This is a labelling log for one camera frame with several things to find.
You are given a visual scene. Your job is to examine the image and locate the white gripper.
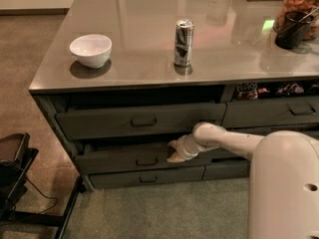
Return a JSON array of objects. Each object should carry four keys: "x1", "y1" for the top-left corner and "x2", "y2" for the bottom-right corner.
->
[{"x1": 167, "y1": 134, "x2": 202, "y2": 163}]

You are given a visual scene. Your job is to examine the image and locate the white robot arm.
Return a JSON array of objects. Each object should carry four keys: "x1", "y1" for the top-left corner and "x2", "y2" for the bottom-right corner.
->
[{"x1": 167, "y1": 122, "x2": 319, "y2": 239}]

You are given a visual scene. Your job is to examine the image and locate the grey drawer cabinet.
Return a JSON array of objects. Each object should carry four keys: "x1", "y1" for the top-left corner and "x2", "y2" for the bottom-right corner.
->
[{"x1": 30, "y1": 0, "x2": 319, "y2": 190}]

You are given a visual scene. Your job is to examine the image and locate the snack bags in drawer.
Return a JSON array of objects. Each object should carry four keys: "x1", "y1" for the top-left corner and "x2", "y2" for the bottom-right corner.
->
[{"x1": 234, "y1": 81, "x2": 319, "y2": 101}]

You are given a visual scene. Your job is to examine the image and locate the silver black drink can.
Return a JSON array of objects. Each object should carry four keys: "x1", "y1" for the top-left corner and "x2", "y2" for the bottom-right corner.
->
[{"x1": 174, "y1": 19, "x2": 194, "y2": 67}]

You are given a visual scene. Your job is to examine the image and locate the white ceramic bowl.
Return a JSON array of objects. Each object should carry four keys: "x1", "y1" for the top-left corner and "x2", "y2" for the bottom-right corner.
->
[{"x1": 69, "y1": 34, "x2": 113, "y2": 69}]

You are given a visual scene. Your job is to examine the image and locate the black stand with device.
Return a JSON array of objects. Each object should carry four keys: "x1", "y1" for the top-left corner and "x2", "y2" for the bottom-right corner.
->
[{"x1": 0, "y1": 133, "x2": 86, "y2": 239}]

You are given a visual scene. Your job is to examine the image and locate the black mesh cup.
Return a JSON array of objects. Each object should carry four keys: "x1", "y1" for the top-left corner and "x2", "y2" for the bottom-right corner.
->
[{"x1": 275, "y1": 11, "x2": 314, "y2": 50}]

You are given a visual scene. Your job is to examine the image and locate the glass snack jar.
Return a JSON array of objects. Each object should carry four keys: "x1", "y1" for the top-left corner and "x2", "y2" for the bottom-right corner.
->
[{"x1": 273, "y1": 0, "x2": 319, "y2": 32}]

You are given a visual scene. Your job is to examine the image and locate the black cable on floor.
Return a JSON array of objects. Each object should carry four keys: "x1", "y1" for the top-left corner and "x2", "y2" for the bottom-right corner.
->
[{"x1": 13, "y1": 169, "x2": 60, "y2": 222}]

